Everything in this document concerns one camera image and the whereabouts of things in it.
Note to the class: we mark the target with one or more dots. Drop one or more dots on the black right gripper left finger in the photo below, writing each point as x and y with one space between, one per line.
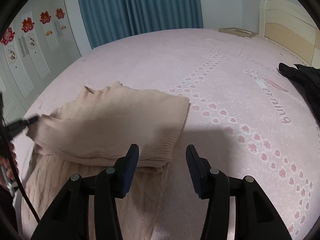
67 215

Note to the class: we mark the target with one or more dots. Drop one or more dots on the cream wooden headboard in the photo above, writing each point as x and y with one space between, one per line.
290 26

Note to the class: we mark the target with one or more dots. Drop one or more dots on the white wardrobe with red decals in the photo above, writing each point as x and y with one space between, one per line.
35 49

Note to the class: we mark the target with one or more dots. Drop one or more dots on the beige bedside table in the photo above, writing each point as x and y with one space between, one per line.
238 32

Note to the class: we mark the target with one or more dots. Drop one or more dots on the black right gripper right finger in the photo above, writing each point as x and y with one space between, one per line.
255 215

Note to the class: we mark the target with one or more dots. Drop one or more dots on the blue curtain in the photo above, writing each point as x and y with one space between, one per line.
106 21

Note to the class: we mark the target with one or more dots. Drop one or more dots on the black garment on bed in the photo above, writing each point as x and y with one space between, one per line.
308 79

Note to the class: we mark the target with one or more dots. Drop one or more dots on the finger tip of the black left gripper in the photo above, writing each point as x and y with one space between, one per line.
13 129

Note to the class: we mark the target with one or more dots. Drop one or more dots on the beige knit sweater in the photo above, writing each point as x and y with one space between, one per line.
90 133

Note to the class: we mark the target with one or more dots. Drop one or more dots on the pink patterned bed cover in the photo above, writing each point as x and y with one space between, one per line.
244 117

